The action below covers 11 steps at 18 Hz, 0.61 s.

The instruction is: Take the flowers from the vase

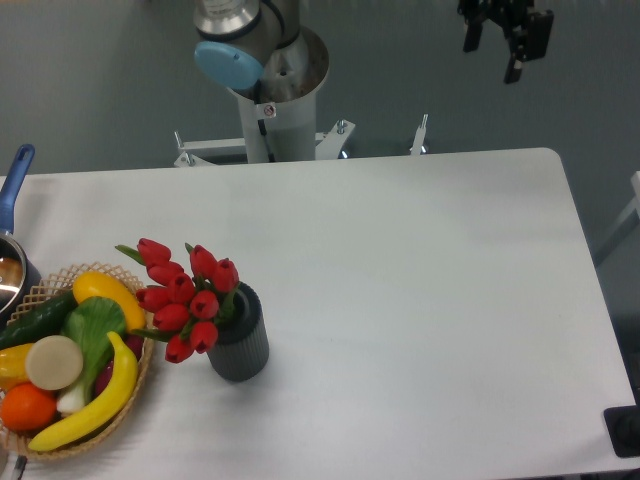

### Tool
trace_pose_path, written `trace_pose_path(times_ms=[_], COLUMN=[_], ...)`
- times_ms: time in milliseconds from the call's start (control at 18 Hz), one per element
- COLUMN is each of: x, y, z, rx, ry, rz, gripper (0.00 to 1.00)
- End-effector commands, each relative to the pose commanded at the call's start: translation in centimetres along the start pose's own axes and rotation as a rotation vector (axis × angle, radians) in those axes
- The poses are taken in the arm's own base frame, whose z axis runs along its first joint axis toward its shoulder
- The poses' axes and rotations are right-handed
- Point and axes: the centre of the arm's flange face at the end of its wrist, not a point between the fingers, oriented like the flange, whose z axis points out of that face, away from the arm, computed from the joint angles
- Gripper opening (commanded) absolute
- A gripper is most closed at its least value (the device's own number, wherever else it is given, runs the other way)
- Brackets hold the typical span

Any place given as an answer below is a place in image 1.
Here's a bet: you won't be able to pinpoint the dark grey ribbed vase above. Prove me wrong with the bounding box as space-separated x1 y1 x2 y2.
207 282 270 382

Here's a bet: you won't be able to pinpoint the yellow bell pepper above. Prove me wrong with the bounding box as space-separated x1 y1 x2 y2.
0 343 34 391

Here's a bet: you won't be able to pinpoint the black device at table edge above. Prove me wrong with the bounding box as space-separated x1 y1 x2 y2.
603 405 639 458

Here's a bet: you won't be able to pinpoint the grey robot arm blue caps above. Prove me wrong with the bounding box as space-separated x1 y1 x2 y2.
193 1 554 104

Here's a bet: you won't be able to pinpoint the red tulip bouquet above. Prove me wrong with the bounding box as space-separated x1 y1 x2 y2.
116 238 240 364

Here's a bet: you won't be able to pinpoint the woven wicker basket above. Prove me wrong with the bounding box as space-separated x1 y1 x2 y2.
1 262 154 462

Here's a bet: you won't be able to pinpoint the green cucumber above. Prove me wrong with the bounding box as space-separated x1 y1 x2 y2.
1 291 78 349

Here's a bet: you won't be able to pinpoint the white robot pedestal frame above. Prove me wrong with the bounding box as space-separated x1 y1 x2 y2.
172 89 430 169

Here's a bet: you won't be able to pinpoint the blue handled saucepan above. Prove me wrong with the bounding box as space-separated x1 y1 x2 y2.
1 144 41 329

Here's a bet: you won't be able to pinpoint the beige round disc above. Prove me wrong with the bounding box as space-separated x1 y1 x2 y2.
25 335 84 391

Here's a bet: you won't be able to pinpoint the yellow banana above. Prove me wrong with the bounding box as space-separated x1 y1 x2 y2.
28 332 138 452

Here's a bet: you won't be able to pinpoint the white frame at right edge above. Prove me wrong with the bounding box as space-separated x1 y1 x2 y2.
592 171 639 268

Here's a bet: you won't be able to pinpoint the green bok choy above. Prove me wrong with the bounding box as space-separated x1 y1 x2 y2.
57 297 126 416

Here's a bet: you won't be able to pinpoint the orange fruit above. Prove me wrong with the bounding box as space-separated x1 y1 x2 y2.
1 383 57 432

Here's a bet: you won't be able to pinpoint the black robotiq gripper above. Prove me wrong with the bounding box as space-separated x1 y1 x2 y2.
457 0 554 84

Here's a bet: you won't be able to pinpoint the dark red vegetable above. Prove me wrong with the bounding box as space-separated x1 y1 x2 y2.
93 335 144 397

